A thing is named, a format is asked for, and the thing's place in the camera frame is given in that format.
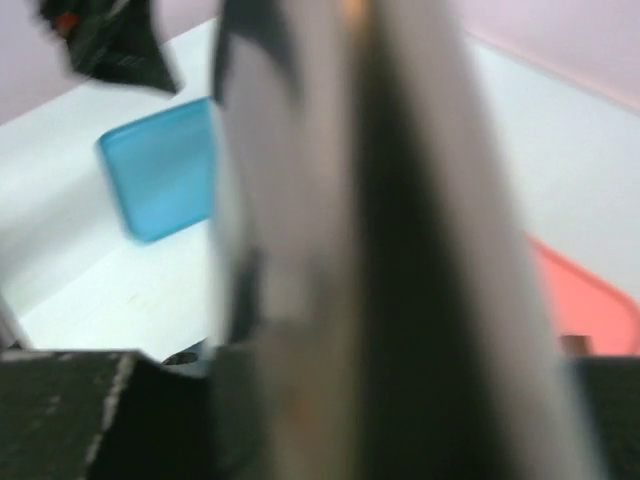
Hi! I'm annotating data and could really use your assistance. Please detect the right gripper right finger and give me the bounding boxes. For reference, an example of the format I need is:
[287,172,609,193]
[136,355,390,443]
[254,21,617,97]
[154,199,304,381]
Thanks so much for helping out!
[566,355,639,479]

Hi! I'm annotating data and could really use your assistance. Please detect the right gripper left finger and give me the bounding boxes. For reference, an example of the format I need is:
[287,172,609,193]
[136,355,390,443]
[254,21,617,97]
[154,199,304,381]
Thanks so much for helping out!
[1,350,218,480]

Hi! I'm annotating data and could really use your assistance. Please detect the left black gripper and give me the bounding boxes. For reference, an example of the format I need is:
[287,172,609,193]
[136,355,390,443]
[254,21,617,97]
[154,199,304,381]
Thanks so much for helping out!
[35,0,179,94]

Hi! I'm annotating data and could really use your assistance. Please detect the pink tray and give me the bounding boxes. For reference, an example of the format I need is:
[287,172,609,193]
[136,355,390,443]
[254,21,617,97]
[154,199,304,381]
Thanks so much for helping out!
[529,238,639,356]

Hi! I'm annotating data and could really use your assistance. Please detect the metal tongs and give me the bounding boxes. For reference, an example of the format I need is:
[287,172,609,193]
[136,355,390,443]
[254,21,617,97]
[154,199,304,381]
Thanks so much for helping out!
[212,1,607,479]

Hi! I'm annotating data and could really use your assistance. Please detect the brown bar chocolate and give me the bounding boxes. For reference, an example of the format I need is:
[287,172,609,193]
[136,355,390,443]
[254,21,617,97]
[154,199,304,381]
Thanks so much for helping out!
[560,334,592,356]

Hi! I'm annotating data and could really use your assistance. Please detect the teal box lid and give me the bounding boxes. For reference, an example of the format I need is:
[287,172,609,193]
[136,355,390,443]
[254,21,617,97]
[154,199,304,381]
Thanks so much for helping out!
[97,98,217,243]

